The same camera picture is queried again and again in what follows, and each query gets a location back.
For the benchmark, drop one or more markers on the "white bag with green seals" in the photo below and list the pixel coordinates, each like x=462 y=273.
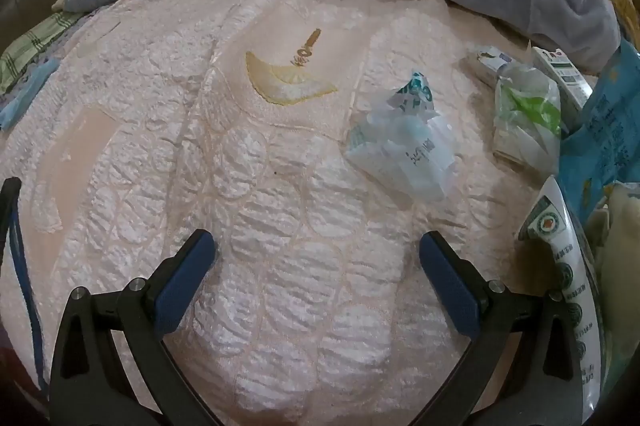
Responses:
x=570 y=266

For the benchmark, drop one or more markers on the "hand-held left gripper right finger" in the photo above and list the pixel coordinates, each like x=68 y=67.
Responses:
x=450 y=286

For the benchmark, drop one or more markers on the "light blue cloth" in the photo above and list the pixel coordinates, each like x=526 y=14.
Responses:
x=25 y=90

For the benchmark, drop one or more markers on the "green white plastic wrapper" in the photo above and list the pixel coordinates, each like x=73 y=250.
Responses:
x=525 y=115

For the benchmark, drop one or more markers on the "white green medicine box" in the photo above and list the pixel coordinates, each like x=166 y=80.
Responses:
x=560 y=73

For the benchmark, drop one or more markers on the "clear plastic bag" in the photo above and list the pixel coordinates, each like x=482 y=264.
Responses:
x=400 y=140

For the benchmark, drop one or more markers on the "green plaid cloth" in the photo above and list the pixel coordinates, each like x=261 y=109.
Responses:
x=30 y=45

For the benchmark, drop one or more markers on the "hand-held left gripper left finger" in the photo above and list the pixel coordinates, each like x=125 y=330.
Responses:
x=185 y=286

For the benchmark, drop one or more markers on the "blue plastic package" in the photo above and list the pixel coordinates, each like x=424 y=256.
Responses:
x=610 y=125

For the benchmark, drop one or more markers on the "small crushed white carton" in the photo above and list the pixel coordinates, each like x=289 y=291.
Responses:
x=487 y=61

